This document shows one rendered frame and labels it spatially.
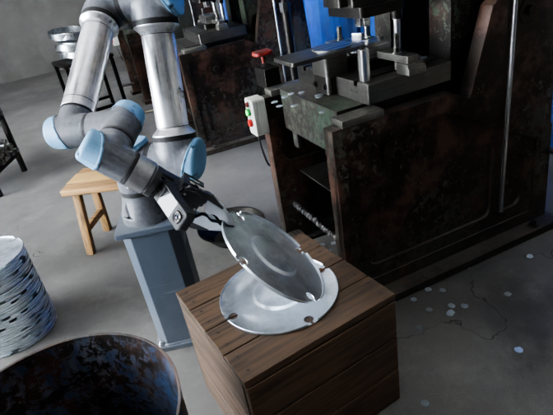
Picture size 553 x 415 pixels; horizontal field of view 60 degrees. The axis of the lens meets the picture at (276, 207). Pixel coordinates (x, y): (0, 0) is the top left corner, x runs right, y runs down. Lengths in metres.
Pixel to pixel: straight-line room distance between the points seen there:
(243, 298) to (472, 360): 0.68
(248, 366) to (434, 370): 0.61
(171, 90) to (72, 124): 0.29
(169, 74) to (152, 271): 0.57
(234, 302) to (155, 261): 0.36
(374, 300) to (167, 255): 0.63
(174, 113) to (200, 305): 0.50
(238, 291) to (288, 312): 0.16
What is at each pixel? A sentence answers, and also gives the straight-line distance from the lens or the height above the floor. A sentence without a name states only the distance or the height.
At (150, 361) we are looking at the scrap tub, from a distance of 1.00.
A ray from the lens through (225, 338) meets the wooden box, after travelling 1.10.
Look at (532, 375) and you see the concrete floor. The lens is 1.50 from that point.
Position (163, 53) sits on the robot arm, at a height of 0.89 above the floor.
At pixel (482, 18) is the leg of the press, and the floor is 0.80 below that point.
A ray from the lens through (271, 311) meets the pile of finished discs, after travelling 1.14.
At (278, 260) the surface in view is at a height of 0.46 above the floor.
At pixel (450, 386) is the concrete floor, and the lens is 1.43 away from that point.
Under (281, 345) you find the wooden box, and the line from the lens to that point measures 1.06.
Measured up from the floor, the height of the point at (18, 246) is 0.31.
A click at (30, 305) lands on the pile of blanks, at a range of 1.90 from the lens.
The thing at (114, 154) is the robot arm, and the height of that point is 0.77.
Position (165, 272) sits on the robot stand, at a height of 0.29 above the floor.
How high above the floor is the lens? 1.08
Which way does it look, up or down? 28 degrees down
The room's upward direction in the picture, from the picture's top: 10 degrees counter-clockwise
